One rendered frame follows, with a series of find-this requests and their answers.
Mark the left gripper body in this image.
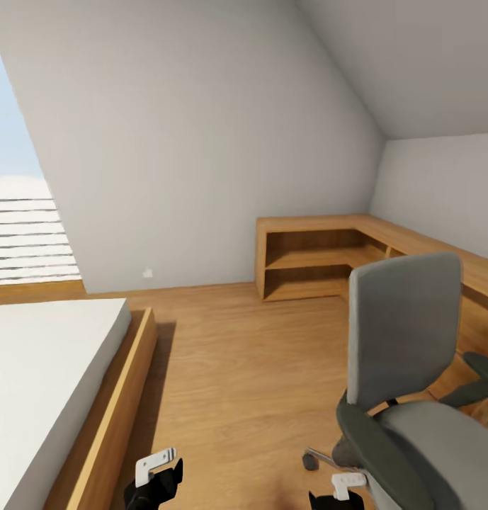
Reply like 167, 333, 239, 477
124, 467, 177, 510

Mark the swivel chair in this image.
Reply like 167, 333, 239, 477
302, 251, 488, 510

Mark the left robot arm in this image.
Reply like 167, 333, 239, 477
124, 448, 183, 510

